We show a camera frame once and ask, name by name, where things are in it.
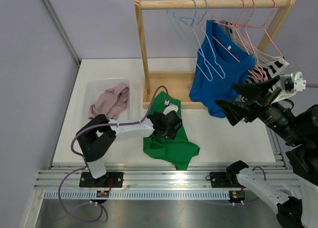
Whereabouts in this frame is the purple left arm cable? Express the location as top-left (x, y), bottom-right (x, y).
top-left (58, 85), bottom-right (171, 223)

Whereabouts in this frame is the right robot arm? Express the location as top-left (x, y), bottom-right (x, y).
top-left (215, 76), bottom-right (318, 228)

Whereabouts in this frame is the black white striped top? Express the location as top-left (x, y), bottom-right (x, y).
top-left (225, 22), bottom-right (290, 102)

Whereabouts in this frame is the pink tank top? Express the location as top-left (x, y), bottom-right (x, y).
top-left (88, 82), bottom-right (130, 120)

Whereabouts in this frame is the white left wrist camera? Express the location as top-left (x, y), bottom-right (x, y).
top-left (163, 100), bottom-right (178, 115)

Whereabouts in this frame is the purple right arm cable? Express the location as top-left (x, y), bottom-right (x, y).
top-left (252, 81), bottom-right (318, 206)

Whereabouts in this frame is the grey tank top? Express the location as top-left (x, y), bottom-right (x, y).
top-left (219, 20), bottom-right (280, 63)

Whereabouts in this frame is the wooden clothes rack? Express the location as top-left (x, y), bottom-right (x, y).
top-left (134, 0), bottom-right (296, 109)

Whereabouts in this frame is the clear plastic basket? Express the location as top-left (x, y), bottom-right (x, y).
top-left (82, 78), bottom-right (130, 120)

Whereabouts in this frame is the white slotted cable duct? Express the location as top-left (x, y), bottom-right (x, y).
top-left (44, 189), bottom-right (230, 200)

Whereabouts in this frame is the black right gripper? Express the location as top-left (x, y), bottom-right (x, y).
top-left (215, 74), bottom-right (306, 145)

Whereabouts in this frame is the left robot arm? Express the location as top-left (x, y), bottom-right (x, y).
top-left (75, 110), bottom-right (182, 187)

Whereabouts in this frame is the green tank top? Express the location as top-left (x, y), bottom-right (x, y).
top-left (143, 91), bottom-right (200, 170)

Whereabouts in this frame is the blue tank top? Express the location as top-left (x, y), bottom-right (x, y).
top-left (189, 20), bottom-right (255, 118)

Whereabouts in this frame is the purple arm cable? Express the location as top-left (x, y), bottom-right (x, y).
top-left (58, 85), bottom-right (171, 223)
top-left (252, 81), bottom-right (318, 206)

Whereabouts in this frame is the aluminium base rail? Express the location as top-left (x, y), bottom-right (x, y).
top-left (34, 163), bottom-right (300, 190)

